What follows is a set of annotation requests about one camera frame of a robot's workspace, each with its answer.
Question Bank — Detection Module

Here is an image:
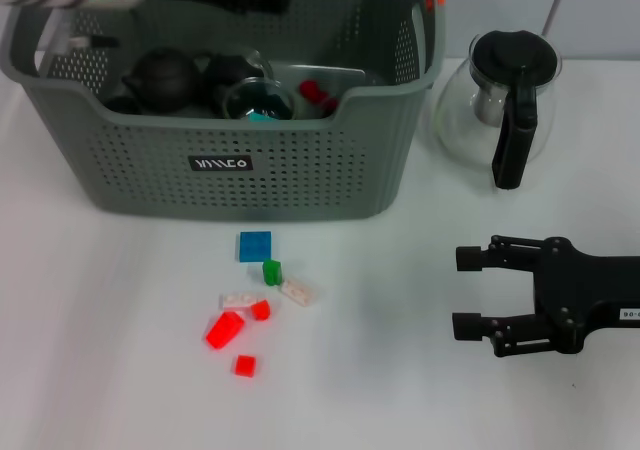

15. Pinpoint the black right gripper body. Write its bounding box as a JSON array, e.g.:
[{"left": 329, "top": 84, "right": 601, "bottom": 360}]
[{"left": 532, "top": 236, "right": 640, "bottom": 355}]

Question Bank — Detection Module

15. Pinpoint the dark red toy brick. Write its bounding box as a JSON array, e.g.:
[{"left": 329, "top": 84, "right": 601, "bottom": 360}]
[{"left": 298, "top": 78, "right": 341, "bottom": 115}]

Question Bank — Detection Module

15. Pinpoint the blue square toy brick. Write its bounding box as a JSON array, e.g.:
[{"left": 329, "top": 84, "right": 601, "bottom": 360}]
[{"left": 236, "top": 230, "right": 274, "bottom": 263}]

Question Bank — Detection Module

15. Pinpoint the red sloped toy brick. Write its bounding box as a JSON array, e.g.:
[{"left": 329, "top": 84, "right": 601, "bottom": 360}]
[{"left": 205, "top": 311, "right": 246, "bottom": 351}]

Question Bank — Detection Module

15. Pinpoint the grey perforated plastic storage bin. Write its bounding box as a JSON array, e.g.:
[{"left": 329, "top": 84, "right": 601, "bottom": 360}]
[{"left": 0, "top": 0, "right": 449, "bottom": 221}]

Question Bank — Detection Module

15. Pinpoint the black clay teapot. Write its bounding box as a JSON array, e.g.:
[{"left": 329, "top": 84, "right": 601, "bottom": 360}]
[{"left": 122, "top": 47, "right": 204, "bottom": 115}]

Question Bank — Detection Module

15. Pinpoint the clear whitish toy brick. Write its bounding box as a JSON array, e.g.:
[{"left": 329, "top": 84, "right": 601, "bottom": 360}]
[{"left": 279, "top": 277, "right": 318, "bottom": 310}]

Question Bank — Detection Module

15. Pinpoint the small green toy brick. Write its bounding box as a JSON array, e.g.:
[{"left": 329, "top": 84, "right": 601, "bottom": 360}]
[{"left": 262, "top": 258, "right": 284, "bottom": 287}]

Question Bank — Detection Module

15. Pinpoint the glass coffee pot black lid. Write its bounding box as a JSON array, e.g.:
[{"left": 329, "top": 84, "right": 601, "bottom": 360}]
[{"left": 434, "top": 28, "right": 564, "bottom": 191}]

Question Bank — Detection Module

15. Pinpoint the white two-stud toy brick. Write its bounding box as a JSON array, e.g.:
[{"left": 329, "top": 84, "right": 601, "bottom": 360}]
[{"left": 219, "top": 292, "right": 265, "bottom": 312}]

